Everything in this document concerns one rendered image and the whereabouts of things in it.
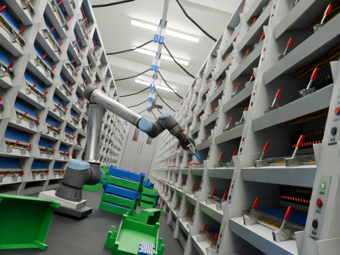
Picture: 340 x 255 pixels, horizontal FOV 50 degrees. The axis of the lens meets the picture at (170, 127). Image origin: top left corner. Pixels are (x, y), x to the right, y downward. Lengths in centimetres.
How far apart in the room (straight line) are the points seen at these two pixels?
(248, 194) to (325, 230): 69
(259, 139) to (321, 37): 52
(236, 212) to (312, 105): 59
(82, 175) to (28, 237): 101
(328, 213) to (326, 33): 49
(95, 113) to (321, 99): 213
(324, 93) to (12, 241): 130
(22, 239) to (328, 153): 128
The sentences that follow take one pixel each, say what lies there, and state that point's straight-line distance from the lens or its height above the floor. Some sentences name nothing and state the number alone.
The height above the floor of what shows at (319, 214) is 43.
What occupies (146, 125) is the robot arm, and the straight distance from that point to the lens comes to 247.
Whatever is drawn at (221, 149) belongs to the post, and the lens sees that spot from 212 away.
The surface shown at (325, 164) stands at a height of 53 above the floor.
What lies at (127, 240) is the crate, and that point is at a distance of 194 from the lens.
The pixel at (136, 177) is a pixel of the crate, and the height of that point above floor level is 35.
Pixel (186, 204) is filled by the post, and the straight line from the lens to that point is 280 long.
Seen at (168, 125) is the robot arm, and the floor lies 77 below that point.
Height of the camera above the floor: 43
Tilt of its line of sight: 8 degrees up
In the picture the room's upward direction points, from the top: 15 degrees clockwise
